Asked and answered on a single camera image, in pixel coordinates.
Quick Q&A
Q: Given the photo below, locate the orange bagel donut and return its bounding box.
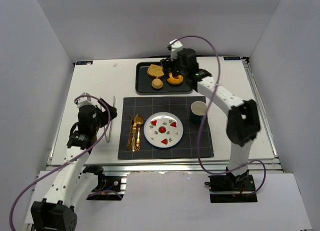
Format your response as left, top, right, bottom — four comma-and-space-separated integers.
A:
167, 72, 184, 86

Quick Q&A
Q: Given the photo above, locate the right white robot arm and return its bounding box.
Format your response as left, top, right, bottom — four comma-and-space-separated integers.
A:
160, 47, 261, 191

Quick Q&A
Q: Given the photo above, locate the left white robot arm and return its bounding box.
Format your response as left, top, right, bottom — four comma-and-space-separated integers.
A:
30, 93, 117, 231

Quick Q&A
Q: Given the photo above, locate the sliced brown bread loaf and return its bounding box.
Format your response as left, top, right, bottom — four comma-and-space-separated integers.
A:
147, 64, 165, 79

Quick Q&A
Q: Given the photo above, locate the small round bun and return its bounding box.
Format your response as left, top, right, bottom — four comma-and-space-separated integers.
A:
151, 78, 164, 90

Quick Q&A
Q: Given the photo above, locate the gold spoon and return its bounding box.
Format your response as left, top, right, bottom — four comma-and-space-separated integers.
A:
135, 116, 144, 151

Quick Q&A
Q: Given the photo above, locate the black rectangular tray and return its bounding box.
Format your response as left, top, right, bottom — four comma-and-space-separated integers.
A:
135, 61, 192, 95

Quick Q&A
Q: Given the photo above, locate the gold fork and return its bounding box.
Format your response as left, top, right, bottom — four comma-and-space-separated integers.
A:
126, 114, 134, 150

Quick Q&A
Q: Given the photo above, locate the dark checked placemat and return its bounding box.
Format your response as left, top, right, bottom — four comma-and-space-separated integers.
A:
117, 96, 206, 160

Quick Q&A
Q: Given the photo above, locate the right blue corner label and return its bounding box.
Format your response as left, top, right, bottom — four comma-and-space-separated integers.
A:
223, 56, 241, 61

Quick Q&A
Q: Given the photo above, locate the blue corner label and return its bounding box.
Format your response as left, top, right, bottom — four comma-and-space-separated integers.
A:
223, 56, 241, 61
75, 60, 93, 66

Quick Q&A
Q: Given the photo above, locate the green mug white interior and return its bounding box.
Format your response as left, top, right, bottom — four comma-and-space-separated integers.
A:
190, 101, 207, 125

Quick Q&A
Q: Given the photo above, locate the left blue corner label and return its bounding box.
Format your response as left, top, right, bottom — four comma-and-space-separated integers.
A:
75, 60, 93, 66

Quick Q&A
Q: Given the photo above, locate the white watermelon pattern plate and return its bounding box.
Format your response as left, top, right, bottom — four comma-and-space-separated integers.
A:
143, 112, 184, 149

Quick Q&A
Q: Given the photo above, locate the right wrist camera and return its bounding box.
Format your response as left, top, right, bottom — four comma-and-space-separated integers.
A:
167, 39, 183, 61

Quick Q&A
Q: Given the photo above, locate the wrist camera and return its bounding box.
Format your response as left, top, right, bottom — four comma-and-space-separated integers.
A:
167, 39, 183, 61
73, 92, 93, 109

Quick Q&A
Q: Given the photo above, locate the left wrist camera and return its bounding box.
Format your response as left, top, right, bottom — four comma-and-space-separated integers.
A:
73, 92, 93, 109

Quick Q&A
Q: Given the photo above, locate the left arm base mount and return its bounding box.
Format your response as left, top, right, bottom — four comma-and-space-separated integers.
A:
82, 165, 124, 201

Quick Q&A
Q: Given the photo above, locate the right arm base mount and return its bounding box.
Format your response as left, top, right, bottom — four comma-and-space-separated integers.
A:
204, 167, 258, 204

